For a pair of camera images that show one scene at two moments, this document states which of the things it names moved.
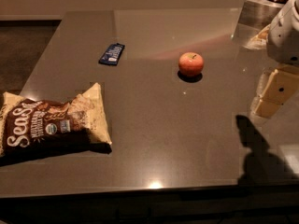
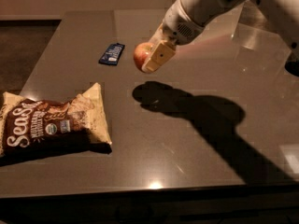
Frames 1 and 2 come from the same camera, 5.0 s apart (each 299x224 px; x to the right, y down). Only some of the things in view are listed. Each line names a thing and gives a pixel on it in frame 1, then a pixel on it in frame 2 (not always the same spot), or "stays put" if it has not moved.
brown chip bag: [34, 129] stays put
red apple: [191, 63] → [141, 53]
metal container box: [254, 21] stays put
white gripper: [284, 41] → [177, 28]
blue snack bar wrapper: [112, 54] stays put
